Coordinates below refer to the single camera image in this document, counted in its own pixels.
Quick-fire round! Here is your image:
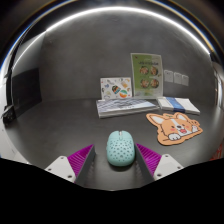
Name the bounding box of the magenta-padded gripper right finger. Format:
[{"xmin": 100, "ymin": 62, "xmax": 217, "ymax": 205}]
[{"xmin": 134, "ymin": 143, "xmax": 184, "ymax": 188}]

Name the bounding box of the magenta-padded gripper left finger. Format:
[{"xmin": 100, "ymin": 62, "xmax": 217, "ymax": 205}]
[{"xmin": 44, "ymin": 144, "xmax": 97, "ymax": 188}]

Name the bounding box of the teal perforated computer mouse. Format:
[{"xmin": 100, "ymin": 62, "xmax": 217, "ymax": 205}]
[{"xmin": 106, "ymin": 130, "xmax": 136, "ymax": 168}]

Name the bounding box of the corgi-shaped orange mouse pad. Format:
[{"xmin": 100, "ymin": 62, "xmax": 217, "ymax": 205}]
[{"xmin": 145, "ymin": 112, "xmax": 204, "ymax": 146}]

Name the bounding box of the grey striped book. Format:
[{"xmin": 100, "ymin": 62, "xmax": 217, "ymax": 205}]
[{"xmin": 95, "ymin": 97, "xmax": 160, "ymax": 119}]

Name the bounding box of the white book with blue band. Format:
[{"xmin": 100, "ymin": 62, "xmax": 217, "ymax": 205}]
[{"xmin": 156, "ymin": 96, "xmax": 201, "ymax": 116}]

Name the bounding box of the white card with colourful stickers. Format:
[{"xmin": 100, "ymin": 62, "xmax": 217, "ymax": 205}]
[{"xmin": 100, "ymin": 76, "xmax": 133, "ymax": 101}]

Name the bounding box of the green food poster stand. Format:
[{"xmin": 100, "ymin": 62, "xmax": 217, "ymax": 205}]
[{"xmin": 130, "ymin": 52, "xmax": 164, "ymax": 99}]

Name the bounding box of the black flat panel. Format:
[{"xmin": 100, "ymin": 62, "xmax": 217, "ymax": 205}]
[{"xmin": 11, "ymin": 67, "xmax": 43, "ymax": 115}]

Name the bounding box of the row of white wall sockets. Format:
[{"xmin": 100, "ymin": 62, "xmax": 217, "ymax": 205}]
[{"xmin": 163, "ymin": 69, "xmax": 190, "ymax": 87}]

